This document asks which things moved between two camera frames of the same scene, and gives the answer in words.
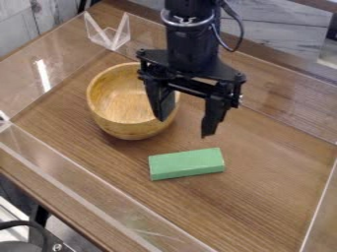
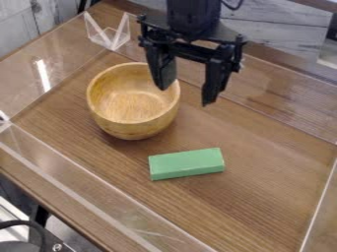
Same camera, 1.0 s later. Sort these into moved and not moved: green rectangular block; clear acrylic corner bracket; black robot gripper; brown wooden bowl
Moved: black robot gripper
Not moved: green rectangular block; clear acrylic corner bracket; brown wooden bowl
